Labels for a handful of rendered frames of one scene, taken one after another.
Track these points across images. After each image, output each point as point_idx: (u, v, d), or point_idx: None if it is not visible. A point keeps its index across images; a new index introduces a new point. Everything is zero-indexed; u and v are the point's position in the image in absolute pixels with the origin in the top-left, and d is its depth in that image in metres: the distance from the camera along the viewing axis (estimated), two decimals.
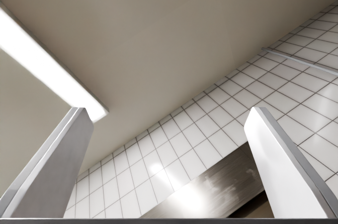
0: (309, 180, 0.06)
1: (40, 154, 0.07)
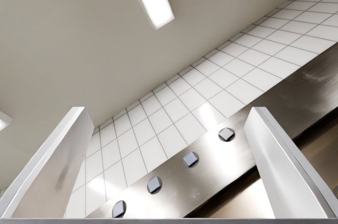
0: (309, 180, 0.06)
1: (40, 154, 0.07)
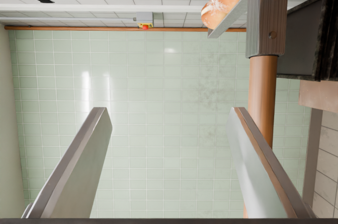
0: (275, 180, 0.06)
1: (70, 154, 0.07)
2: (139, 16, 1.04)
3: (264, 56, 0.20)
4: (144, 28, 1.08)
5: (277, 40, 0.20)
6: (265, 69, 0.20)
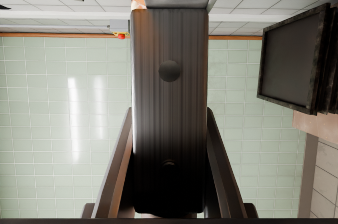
0: (218, 180, 0.06)
1: (119, 154, 0.07)
2: (113, 24, 0.92)
3: None
4: (119, 37, 0.96)
5: (183, 182, 0.07)
6: None
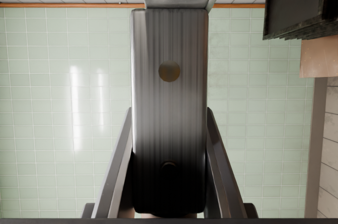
0: (218, 180, 0.06)
1: (119, 154, 0.07)
2: None
3: None
4: None
5: (183, 181, 0.07)
6: None
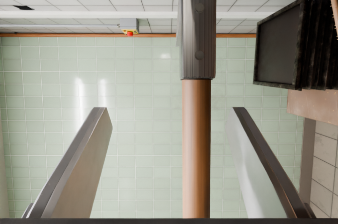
0: (274, 180, 0.06)
1: (70, 154, 0.07)
2: (122, 22, 1.02)
3: (191, 80, 0.17)
4: (129, 34, 1.06)
5: (205, 61, 0.16)
6: (193, 95, 0.17)
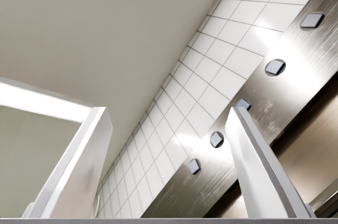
0: (274, 180, 0.06)
1: (70, 154, 0.07)
2: None
3: None
4: None
5: None
6: None
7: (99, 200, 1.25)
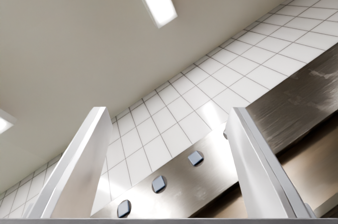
0: (274, 180, 0.06)
1: (70, 154, 0.07)
2: None
3: None
4: None
5: None
6: None
7: None
